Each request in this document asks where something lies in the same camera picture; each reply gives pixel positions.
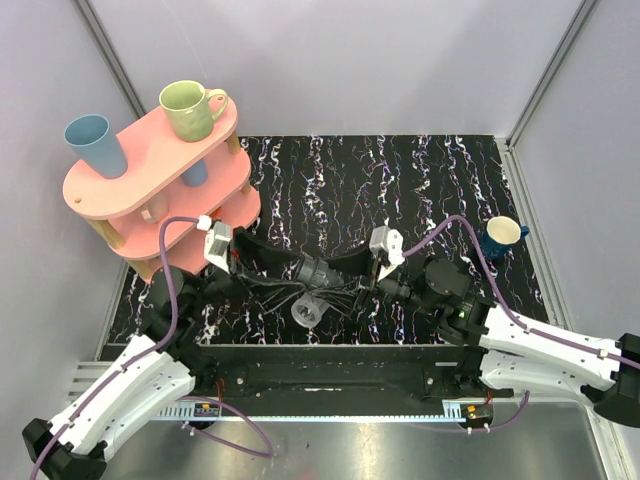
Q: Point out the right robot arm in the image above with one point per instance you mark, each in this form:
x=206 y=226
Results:
x=516 y=352

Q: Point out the black marble pattern mat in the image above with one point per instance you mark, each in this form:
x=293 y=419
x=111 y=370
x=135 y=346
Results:
x=324 y=194

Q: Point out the clear elbow pipe fitting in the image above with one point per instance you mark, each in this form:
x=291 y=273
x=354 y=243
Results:
x=313 y=303

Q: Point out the dark blue mug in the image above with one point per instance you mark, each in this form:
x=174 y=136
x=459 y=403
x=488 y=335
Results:
x=500 y=235

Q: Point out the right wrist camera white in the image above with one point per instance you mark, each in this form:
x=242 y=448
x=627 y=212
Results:
x=386 y=246

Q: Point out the pale pink mug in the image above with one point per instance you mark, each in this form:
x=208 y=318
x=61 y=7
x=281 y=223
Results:
x=155 y=209

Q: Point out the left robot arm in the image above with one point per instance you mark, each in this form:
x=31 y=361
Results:
x=163 y=364

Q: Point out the small blue cup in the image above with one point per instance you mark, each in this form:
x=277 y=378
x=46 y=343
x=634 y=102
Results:
x=195 y=175

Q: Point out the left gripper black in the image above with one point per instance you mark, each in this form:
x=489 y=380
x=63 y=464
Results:
x=235 y=261

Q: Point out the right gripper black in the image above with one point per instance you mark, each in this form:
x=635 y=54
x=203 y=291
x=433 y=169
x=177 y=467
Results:
x=348 y=296

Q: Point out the pink three-tier wooden shelf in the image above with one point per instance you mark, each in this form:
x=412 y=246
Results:
x=156 y=161

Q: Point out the green ceramic mug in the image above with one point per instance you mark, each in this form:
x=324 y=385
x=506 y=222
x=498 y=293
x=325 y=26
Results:
x=191 y=109

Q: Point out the white slotted cable duct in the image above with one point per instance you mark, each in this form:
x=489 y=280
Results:
x=441 y=411

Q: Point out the light blue plastic cup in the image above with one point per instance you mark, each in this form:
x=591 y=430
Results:
x=93 y=140

